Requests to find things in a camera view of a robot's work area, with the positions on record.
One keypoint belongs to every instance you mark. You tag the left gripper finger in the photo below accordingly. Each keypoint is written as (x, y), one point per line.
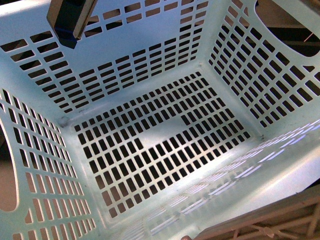
(68, 19)

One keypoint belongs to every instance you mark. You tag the light blue plastic basket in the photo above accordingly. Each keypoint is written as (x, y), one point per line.
(169, 118)

